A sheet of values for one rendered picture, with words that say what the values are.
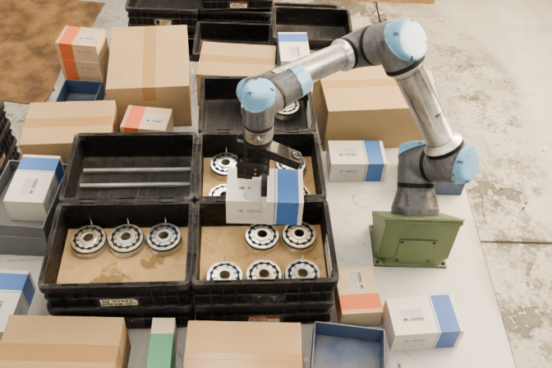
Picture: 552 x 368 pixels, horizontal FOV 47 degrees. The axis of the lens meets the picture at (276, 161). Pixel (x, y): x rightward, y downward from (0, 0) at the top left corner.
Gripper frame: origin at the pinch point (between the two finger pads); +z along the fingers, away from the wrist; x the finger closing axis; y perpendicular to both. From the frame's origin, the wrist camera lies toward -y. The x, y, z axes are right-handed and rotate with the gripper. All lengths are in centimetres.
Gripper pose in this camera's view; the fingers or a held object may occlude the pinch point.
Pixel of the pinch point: (264, 191)
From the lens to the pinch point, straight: 167.4
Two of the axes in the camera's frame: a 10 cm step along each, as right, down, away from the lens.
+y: -10.0, -0.2, -0.2
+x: 0.0, 7.1, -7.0
